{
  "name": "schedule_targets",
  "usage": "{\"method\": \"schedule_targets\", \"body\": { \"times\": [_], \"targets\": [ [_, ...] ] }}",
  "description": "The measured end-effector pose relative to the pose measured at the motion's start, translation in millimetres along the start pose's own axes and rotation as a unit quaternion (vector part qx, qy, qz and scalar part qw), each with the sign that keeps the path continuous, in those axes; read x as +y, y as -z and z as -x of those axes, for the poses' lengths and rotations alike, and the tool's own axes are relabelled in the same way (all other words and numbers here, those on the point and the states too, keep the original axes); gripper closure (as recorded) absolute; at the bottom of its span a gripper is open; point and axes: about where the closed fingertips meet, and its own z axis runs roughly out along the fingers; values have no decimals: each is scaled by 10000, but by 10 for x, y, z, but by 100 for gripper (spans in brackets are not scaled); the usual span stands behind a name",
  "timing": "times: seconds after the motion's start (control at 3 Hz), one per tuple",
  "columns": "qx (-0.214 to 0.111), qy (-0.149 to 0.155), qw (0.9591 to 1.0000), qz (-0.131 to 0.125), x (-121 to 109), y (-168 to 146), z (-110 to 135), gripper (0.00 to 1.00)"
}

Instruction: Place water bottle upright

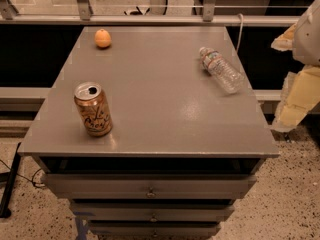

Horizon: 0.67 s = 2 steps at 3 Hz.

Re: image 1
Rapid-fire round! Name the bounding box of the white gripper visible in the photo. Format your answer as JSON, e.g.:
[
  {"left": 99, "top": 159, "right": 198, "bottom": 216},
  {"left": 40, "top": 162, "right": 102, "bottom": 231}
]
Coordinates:
[{"left": 271, "top": 0, "right": 320, "bottom": 132}]

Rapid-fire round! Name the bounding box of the clear plastic water bottle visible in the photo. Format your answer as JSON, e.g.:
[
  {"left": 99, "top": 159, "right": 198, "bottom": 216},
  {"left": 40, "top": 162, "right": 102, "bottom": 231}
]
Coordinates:
[{"left": 199, "top": 47, "right": 244, "bottom": 94}]

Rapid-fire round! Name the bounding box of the grey metal drawer cabinet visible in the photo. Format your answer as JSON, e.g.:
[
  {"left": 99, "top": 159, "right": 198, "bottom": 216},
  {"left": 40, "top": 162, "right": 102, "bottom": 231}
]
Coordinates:
[{"left": 19, "top": 27, "right": 278, "bottom": 238}]

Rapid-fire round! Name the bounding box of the orange fruit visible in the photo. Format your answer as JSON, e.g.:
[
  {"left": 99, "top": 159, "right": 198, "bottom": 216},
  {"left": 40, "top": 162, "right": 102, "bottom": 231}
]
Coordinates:
[{"left": 94, "top": 29, "right": 111, "bottom": 48}]

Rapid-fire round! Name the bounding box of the orange LaCroix soda can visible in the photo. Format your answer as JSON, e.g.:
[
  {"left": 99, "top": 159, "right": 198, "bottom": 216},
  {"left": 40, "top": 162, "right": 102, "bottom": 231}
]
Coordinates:
[{"left": 74, "top": 82, "right": 112, "bottom": 137}]

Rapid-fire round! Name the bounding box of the black floor stand leg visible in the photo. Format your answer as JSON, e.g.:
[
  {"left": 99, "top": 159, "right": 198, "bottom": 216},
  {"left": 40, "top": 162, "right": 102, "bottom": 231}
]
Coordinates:
[{"left": 0, "top": 151, "right": 21, "bottom": 218}]

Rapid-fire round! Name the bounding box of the white hanging cable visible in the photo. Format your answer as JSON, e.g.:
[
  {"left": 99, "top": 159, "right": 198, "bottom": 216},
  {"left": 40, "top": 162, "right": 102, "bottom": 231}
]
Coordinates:
[{"left": 235, "top": 13, "right": 245, "bottom": 53}]

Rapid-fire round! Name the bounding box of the metal railing frame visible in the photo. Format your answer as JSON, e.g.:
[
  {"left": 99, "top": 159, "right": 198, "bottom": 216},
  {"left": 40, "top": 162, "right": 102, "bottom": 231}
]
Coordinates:
[{"left": 0, "top": 0, "right": 299, "bottom": 27}]

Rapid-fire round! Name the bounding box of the black cable on floor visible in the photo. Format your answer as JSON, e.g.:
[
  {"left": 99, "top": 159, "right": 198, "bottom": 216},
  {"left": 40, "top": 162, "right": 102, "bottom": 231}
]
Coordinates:
[{"left": 0, "top": 159, "right": 47, "bottom": 189}]

